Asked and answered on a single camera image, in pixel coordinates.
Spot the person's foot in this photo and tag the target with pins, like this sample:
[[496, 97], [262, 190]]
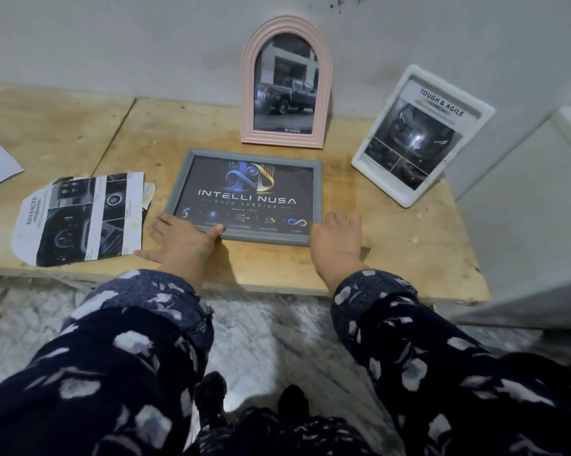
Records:
[[210, 391], [292, 403]]

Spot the pink arched picture frame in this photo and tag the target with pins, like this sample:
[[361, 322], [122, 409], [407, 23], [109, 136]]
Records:
[[285, 23]]

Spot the grey picture frame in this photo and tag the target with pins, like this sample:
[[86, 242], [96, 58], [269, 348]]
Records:
[[318, 199]]

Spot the person's left foot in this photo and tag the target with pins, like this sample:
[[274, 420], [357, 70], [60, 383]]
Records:
[[210, 391]]

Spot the person's dark floral dress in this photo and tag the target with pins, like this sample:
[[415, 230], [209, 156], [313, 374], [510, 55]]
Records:
[[290, 436]]

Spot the black car brochure print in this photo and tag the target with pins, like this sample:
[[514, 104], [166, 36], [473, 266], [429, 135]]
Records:
[[418, 132]]

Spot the person's right hand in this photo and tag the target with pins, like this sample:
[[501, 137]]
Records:
[[337, 242]]

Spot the person's left hand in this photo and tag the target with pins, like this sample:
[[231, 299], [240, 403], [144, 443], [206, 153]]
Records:
[[181, 242]]

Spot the white picture frame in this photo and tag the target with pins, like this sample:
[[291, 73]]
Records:
[[361, 163]]

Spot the arched car dashboard print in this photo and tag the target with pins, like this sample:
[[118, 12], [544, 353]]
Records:
[[76, 223]]

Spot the white cabinet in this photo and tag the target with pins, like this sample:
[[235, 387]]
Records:
[[527, 223]]

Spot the person's right forearm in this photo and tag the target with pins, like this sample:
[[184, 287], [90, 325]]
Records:
[[456, 375]]

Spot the person's right foot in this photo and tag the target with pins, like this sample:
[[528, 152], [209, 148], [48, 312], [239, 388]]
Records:
[[292, 403]]

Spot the person's left forearm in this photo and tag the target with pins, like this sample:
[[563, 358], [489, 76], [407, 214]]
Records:
[[100, 365]]

